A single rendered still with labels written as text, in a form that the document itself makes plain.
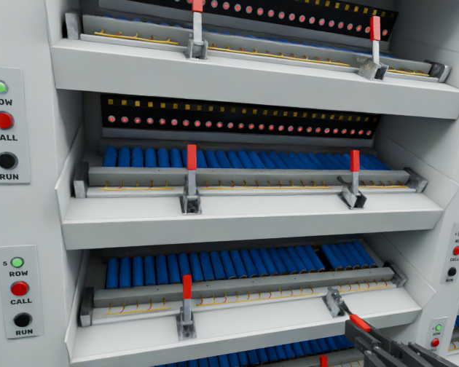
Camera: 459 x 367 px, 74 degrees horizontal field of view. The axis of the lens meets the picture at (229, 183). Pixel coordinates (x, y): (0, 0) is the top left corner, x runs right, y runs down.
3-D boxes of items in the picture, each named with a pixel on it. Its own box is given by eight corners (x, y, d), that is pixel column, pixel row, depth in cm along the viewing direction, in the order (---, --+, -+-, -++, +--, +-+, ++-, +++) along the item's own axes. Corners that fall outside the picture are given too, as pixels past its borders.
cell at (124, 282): (131, 263, 56) (130, 293, 51) (120, 264, 55) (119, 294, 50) (130, 256, 55) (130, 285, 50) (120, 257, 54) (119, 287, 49)
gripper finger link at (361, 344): (385, 366, 42) (367, 370, 41) (360, 345, 46) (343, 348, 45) (386, 355, 41) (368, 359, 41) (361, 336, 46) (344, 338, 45)
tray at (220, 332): (412, 322, 60) (436, 292, 55) (73, 379, 43) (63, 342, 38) (354, 249, 76) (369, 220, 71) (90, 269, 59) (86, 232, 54)
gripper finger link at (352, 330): (380, 362, 43) (376, 363, 43) (348, 336, 50) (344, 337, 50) (381, 342, 43) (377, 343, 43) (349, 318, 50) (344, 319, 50)
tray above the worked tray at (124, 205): (432, 229, 56) (476, 164, 49) (65, 250, 39) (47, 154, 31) (366, 171, 72) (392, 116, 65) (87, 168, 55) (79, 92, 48)
